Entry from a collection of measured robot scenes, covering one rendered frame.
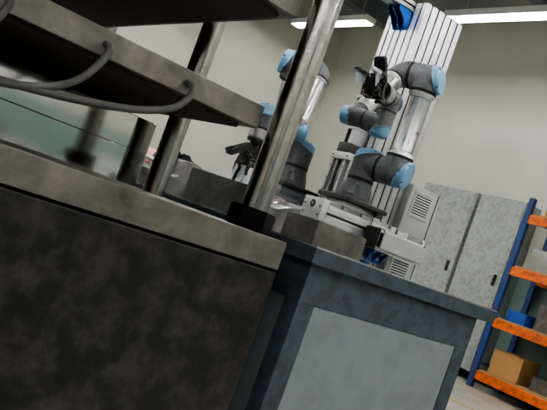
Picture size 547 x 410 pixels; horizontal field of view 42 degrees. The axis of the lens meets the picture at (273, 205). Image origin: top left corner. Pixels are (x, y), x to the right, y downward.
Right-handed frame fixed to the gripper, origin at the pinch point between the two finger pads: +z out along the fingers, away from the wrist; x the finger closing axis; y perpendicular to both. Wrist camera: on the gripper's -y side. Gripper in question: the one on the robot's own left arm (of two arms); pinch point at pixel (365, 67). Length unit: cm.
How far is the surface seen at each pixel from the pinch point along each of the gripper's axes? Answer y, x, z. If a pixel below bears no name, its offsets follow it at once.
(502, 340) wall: 89, 49, -583
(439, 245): -1, 141, -593
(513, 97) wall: -195, 96, -620
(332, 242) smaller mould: 66, -20, 37
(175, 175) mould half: 52, 55, 20
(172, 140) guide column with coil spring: 52, 7, 85
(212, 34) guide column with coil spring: 24, 3, 84
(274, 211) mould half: 58, 12, 19
